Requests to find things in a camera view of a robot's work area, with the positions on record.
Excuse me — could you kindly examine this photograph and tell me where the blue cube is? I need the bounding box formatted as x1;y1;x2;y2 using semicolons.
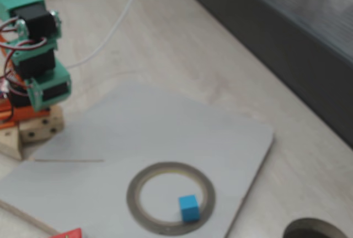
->
178;193;200;223

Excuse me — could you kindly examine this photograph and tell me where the white usb cable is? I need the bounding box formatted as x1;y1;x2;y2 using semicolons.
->
67;0;146;68

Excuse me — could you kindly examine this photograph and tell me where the orange controller board mount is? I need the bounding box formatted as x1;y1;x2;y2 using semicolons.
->
0;102;22;131

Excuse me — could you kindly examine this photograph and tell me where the red snowman print box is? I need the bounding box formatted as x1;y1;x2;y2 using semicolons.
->
55;228;83;238

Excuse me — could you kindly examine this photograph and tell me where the dark desk partition panel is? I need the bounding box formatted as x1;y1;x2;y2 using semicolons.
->
168;0;353;152

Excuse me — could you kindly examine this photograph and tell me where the grey ring of tape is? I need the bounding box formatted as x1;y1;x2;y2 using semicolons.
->
126;161;216;235

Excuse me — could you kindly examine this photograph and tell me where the light wooden wedge piece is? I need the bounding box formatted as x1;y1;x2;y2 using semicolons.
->
0;125;23;160

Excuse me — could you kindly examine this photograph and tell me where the thick wooden base block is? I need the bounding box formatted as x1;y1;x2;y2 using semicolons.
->
19;105;65;143

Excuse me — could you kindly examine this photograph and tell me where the white laminated wooden board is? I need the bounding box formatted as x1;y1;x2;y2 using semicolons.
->
0;79;276;238

